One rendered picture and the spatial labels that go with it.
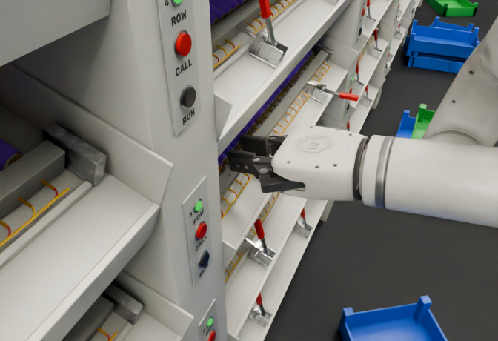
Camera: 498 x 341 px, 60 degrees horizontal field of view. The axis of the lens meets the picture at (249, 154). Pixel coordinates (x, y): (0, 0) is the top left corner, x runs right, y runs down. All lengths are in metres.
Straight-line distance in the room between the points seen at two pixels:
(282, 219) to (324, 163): 0.38
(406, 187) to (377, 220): 0.85
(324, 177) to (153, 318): 0.24
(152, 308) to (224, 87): 0.25
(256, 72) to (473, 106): 0.26
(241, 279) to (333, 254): 0.49
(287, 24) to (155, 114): 0.38
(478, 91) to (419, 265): 0.77
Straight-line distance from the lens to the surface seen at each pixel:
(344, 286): 1.16
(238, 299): 0.75
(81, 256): 0.33
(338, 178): 0.49
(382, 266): 1.22
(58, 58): 0.34
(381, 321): 1.11
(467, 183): 0.48
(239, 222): 0.60
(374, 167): 0.49
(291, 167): 0.50
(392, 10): 1.69
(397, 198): 0.50
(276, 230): 0.85
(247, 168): 0.56
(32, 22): 0.24
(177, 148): 0.35
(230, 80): 0.50
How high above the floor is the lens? 0.92
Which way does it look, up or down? 37 degrees down
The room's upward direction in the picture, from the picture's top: straight up
